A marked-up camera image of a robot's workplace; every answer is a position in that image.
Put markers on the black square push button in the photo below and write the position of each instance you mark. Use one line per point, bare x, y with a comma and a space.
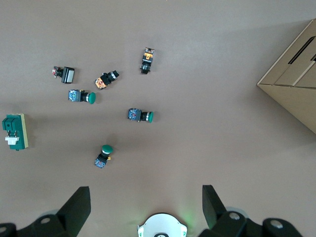
66, 74

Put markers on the brown table cover sheet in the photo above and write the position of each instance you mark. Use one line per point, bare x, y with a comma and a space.
197, 135

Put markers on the orange black push button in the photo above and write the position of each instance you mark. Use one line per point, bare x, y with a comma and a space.
105, 79

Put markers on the green load switch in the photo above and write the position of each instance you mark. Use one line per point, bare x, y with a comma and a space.
19, 133

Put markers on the black selector switch orange block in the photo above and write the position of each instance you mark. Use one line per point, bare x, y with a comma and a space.
147, 61

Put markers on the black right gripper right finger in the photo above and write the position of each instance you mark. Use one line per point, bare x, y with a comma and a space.
222, 222

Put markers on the brown cardboard box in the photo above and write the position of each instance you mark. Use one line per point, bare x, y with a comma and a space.
291, 98

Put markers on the green mushroom push button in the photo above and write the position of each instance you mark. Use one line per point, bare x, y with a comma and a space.
84, 96
138, 115
103, 158

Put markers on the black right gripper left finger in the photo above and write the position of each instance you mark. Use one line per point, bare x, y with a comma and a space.
66, 219

